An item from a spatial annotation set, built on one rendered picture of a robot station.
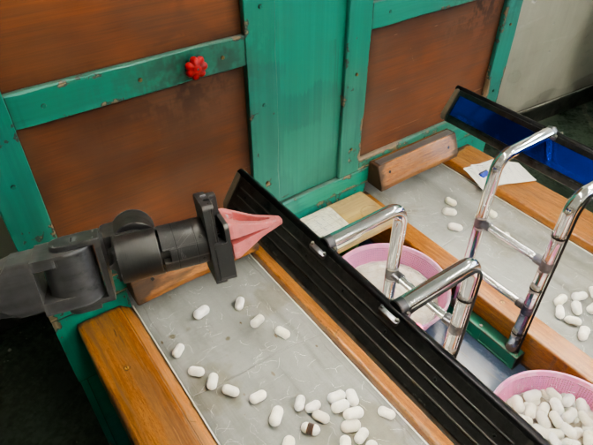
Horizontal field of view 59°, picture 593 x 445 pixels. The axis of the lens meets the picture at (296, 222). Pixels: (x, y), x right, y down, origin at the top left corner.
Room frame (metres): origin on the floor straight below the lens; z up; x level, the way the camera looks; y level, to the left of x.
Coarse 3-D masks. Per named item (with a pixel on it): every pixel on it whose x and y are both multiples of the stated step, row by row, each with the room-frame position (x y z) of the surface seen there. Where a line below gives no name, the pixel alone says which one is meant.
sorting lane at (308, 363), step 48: (192, 288) 0.83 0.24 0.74; (240, 288) 0.83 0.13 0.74; (192, 336) 0.69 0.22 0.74; (240, 336) 0.69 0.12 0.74; (192, 384) 0.58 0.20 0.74; (240, 384) 0.58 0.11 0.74; (288, 384) 0.58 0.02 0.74; (336, 384) 0.58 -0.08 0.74; (240, 432) 0.48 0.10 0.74; (288, 432) 0.48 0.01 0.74; (336, 432) 0.48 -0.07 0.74; (384, 432) 0.48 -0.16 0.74
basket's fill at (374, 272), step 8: (368, 264) 0.92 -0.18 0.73; (376, 264) 0.92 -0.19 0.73; (384, 264) 0.92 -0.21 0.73; (400, 264) 0.91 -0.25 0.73; (360, 272) 0.89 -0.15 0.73; (368, 272) 0.88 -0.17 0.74; (376, 272) 0.89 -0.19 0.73; (384, 272) 0.88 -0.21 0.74; (408, 272) 0.88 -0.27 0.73; (416, 272) 0.89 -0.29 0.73; (376, 280) 0.86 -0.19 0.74; (416, 280) 0.86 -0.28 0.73; (424, 280) 0.86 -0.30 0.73; (400, 288) 0.84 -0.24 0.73; (416, 312) 0.76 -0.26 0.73; (424, 312) 0.76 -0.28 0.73; (416, 320) 0.74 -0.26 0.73; (424, 320) 0.74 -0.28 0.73
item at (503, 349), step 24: (528, 144) 0.83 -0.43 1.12; (576, 192) 0.69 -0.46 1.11; (480, 216) 0.79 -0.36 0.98; (576, 216) 0.67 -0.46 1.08; (480, 240) 0.79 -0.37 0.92; (504, 240) 0.75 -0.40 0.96; (552, 240) 0.68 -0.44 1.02; (552, 264) 0.67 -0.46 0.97; (456, 288) 0.80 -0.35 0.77; (504, 288) 0.73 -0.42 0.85; (528, 312) 0.67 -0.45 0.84; (480, 336) 0.73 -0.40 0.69; (504, 336) 0.71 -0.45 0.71; (504, 360) 0.67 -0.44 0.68
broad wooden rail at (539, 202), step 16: (448, 160) 1.32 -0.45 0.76; (464, 160) 1.31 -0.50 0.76; (480, 160) 1.31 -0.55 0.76; (464, 176) 1.26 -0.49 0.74; (496, 192) 1.17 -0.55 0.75; (512, 192) 1.15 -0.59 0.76; (528, 192) 1.15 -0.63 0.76; (544, 192) 1.15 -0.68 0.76; (528, 208) 1.09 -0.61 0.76; (544, 208) 1.08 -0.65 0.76; (560, 208) 1.08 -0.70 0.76; (544, 224) 1.05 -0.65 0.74; (576, 224) 1.02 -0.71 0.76; (592, 224) 1.02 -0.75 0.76; (576, 240) 0.97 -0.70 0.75; (592, 240) 0.96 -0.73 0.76
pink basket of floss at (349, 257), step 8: (360, 248) 0.93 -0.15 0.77; (368, 248) 0.93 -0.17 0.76; (376, 248) 0.94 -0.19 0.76; (384, 248) 0.94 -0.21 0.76; (408, 248) 0.93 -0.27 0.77; (344, 256) 0.90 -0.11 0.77; (352, 256) 0.91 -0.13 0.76; (360, 256) 0.92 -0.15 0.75; (376, 256) 0.93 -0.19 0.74; (384, 256) 0.93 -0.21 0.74; (408, 256) 0.92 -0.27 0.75; (416, 256) 0.91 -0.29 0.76; (424, 256) 0.90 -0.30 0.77; (352, 264) 0.91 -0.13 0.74; (408, 264) 0.91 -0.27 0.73; (416, 264) 0.90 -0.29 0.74; (424, 264) 0.89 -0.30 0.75; (432, 264) 0.88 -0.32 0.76; (424, 272) 0.88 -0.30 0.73; (432, 272) 0.87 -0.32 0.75; (440, 296) 0.81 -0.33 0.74; (448, 296) 0.78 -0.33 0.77; (440, 304) 0.78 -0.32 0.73; (448, 304) 0.75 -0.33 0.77; (432, 320) 0.71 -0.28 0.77; (424, 328) 0.71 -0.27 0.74
